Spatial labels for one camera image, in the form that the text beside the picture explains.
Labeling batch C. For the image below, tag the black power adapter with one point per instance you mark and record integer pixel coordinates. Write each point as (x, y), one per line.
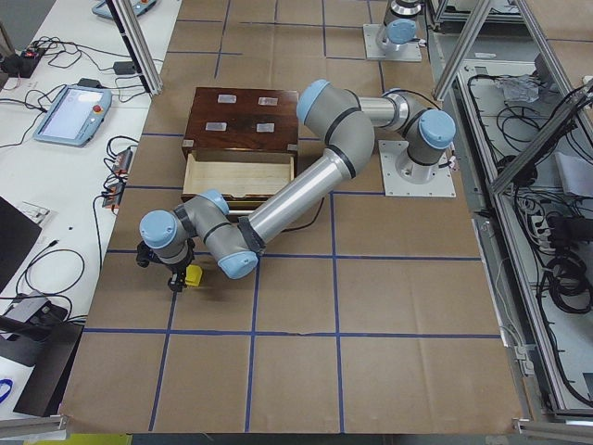
(124, 68)

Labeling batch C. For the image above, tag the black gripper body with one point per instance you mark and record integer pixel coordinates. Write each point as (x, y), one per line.
(172, 267)

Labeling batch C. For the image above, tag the dark wooden drawer cabinet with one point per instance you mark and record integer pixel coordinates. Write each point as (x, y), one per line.
(242, 119)

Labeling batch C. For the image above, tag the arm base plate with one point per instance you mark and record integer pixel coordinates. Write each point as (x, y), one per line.
(402, 177)
(372, 52)

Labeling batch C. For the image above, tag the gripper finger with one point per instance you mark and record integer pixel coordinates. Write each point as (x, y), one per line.
(177, 281)

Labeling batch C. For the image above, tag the aluminium frame post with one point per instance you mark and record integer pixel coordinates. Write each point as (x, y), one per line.
(134, 40)

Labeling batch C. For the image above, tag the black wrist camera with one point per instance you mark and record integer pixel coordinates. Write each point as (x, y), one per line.
(145, 255)

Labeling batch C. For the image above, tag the yellow block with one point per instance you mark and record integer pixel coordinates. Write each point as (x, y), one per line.
(193, 275)

